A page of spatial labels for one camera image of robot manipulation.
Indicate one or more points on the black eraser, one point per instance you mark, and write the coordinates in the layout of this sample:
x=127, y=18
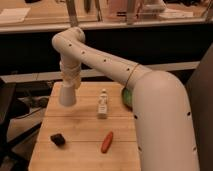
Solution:
x=57, y=139

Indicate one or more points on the white ceramic cup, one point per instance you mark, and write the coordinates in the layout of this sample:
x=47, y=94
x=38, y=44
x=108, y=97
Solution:
x=67, y=96

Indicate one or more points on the small white bottle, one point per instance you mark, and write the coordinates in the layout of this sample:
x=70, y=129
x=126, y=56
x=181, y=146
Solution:
x=102, y=105

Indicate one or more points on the black chair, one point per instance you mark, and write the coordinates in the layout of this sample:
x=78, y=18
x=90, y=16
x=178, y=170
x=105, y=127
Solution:
x=10, y=107

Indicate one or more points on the green bowl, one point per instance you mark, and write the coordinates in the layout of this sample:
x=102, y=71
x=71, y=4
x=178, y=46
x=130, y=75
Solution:
x=126, y=97

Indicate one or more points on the orange carrot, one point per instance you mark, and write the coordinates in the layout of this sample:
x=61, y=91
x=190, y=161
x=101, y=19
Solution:
x=107, y=142

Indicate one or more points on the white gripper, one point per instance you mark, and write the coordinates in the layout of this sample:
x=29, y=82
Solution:
x=71, y=75

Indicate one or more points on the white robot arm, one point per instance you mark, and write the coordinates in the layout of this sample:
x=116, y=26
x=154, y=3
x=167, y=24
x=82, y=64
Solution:
x=163, y=118

